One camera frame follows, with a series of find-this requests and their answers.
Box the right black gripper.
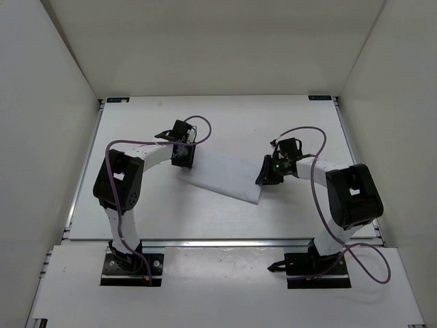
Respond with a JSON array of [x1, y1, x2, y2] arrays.
[[256, 155, 287, 185]]

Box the white skirt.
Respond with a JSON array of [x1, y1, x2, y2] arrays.
[[178, 148, 261, 204]]

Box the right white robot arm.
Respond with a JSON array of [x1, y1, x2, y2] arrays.
[[255, 138, 384, 274]]

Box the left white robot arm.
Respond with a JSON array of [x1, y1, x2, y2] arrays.
[[93, 118, 197, 272]]

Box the left blue corner label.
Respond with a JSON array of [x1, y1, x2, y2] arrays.
[[106, 97, 130, 103]]

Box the blue corner label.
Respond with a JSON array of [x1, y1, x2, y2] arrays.
[[308, 95, 332, 101], [106, 97, 130, 103]]

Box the right blue corner label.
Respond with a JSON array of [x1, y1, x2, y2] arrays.
[[308, 95, 332, 101]]

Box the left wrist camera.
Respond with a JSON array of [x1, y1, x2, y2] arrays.
[[187, 127, 197, 144]]

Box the aluminium table rail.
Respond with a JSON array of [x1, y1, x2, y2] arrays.
[[141, 238, 310, 247]]

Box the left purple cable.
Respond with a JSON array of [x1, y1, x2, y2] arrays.
[[104, 115, 212, 286]]

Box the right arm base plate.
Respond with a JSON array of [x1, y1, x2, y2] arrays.
[[267, 249, 352, 290]]

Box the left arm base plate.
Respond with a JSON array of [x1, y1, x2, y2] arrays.
[[100, 249, 165, 287]]

